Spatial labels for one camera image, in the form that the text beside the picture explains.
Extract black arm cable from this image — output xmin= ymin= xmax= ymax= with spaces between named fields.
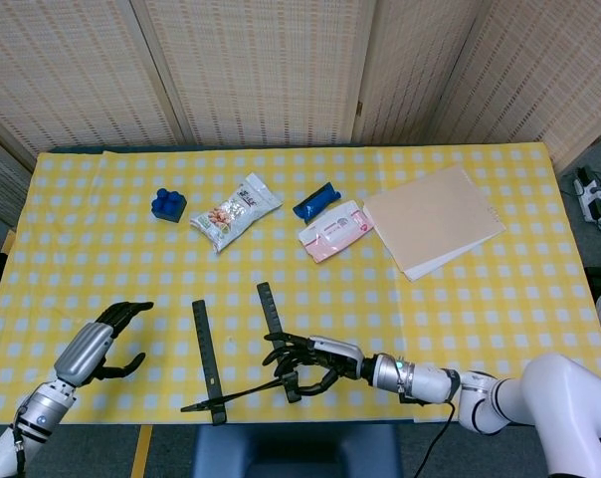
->
xmin=412 ymin=400 xmax=457 ymax=478
xmin=11 ymin=405 xmax=29 ymax=477

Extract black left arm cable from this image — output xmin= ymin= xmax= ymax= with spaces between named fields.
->
xmin=11 ymin=405 xmax=29 ymax=477

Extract white power strip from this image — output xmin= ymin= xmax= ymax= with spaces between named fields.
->
xmin=572 ymin=167 xmax=601 ymax=224

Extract pink wet wipes pack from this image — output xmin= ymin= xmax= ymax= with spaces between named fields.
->
xmin=298 ymin=199 xmax=376 ymax=264

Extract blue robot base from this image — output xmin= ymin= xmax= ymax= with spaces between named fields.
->
xmin=190 ymin=422 xmax=404 ymax=478

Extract blue rolled pouch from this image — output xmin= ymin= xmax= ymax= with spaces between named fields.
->
xmin=292 ymin=182 xmax=342 ymax=224

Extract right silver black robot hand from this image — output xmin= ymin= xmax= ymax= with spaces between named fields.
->
xmin=262 ymin=332 xmax=376 ymax=397

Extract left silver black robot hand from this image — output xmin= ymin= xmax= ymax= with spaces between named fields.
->
xmin=54 ymin=301 xmax=155 ymax=389

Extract black folding laptop stand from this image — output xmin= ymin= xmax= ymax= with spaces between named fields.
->
xmin=179 ymin=282 xmax=302 ymax=426

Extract beige woven folding screen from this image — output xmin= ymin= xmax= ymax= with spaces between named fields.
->
xmin=0 ymin=0 xmax=601 ymax=173

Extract yellow white checkered tablecloth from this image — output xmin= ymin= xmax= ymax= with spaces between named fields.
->
xmin=0 ymin=142 xmax=601 ymax=426

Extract white nut snack bag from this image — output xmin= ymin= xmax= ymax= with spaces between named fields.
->
xmin=189 ymin=172 xmax=285 ymax=254

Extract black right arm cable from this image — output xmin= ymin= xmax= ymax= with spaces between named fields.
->
xmin=412 ymin=400 xmax=457 ymax=478

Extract white paper sheets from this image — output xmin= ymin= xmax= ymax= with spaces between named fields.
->
xmin=402 ymin=237 xmax=486 ymax=284

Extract blue toy building block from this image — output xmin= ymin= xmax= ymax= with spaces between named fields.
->
xmin=150 ymin=187 xmax=188 ymax=224

